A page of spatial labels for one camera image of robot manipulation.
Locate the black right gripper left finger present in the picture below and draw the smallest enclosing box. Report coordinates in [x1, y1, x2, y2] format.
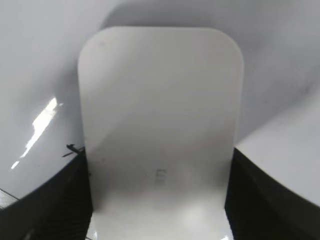
[0, 150, 93, 240]

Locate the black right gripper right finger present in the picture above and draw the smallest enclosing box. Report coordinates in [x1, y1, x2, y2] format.
[224, 148, 320, 240]

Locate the white rectangular board eraser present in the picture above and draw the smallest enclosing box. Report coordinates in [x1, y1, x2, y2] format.
[77, 26, 244, 240]

